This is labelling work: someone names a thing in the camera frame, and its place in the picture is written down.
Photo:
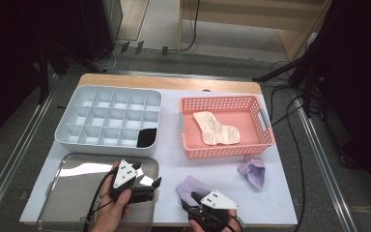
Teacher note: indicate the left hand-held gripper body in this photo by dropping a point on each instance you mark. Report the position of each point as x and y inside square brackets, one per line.
[124, 174]

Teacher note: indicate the black curtain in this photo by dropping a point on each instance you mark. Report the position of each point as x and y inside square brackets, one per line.
[6, 48]
[360, 80]

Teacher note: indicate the person's right hand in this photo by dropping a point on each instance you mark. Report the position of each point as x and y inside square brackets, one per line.
[234, 216]

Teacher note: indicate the light wooden cabinet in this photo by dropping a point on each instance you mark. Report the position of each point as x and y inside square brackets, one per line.
[238, 6]

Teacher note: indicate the pink plastic basket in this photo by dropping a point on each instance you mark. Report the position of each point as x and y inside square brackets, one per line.
[219, 103]

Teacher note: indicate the translucent grey box lid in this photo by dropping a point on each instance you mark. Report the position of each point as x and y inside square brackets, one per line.
[141, 216]

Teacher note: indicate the metal floor rail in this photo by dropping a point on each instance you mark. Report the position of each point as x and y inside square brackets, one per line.
[13, 158]
[323, 164]

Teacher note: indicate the small black floor bracket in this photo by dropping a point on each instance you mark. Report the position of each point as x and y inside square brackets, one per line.
[139, 47]
[165, 50]
[125, 47]

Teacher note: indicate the black metal stand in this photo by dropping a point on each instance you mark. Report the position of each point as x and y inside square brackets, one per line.
[45, 74]

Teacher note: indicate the grey divided storage box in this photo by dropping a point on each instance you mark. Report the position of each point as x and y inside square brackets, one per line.
[109, 151]

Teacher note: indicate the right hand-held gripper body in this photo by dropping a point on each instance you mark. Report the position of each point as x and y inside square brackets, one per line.
[219, 199]

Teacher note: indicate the cream sock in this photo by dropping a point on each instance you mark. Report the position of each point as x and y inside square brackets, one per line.
[222, 135]
[204, 119]

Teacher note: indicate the dark metal cabinet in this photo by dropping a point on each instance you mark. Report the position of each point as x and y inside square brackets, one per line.
[93, 29]

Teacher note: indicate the person's left hand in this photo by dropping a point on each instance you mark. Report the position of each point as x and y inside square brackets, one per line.
[109, 216]

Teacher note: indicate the black sock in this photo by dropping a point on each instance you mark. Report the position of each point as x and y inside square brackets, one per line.
[143, 138]
[151, 135]

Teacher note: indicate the black tripod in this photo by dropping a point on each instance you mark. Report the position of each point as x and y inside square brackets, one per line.
[307, 87]

